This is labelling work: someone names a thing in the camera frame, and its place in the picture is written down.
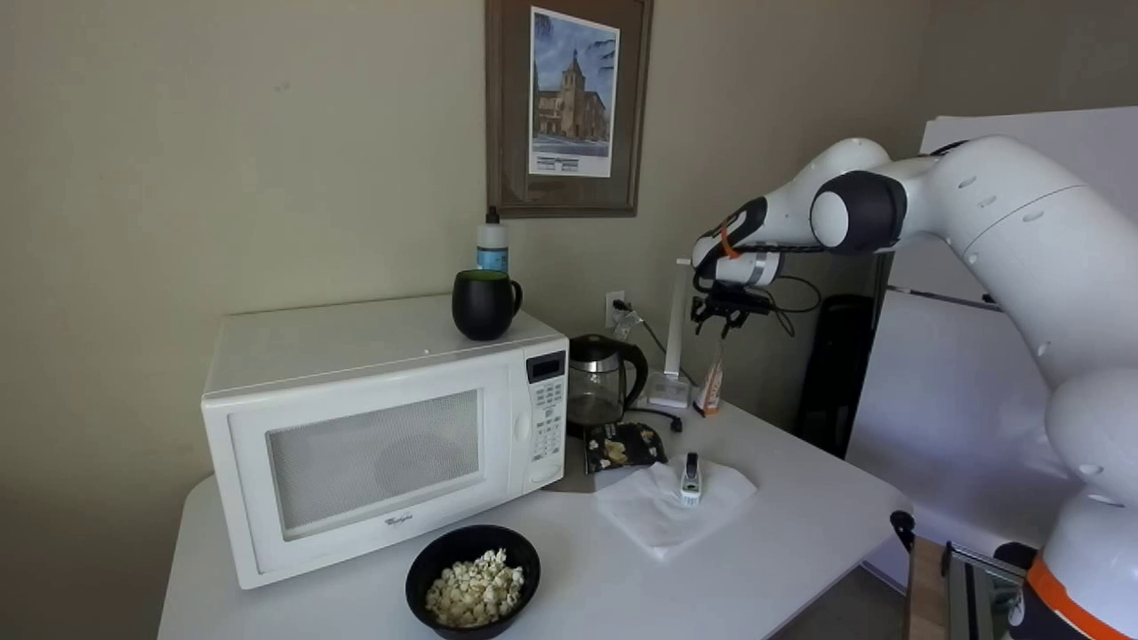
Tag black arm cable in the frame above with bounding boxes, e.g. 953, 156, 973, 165
759, 271, 832, 341

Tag framed church picture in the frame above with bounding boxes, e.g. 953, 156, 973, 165
484, 0, 657, 221

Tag black popcorn packet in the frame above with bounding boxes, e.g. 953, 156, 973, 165
582, 424, 672, 475

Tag blue label plastic bottle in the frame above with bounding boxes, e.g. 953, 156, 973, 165
472, 201, 513, 279

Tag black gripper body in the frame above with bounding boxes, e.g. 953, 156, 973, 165
691, 279, 778, 337

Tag white panel board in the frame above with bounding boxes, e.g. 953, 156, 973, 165
846, 101, 1138, 563

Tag glass electric kettle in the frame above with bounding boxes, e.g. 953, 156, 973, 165
567, 330, 653, 442

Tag black mug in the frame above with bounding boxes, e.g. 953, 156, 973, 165
447, 265, 526, 344

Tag black bowl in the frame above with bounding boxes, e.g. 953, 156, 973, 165
403, 522, 543, 640

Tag white stand post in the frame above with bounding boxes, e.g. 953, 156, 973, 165
645, 251, 697, 418

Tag popcorn pile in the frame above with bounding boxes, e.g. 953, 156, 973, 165
423, 544, 526, 631

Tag white microwave oven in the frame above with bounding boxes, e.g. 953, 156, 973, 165
196, 291, 574, 593

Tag small white black bottle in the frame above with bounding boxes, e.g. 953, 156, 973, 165
677, 446, 709, 510

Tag wooden board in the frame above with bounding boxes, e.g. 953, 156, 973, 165
906, 536, 953, 640

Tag metal rail frame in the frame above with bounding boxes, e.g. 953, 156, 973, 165
947, 548, 1030, 640

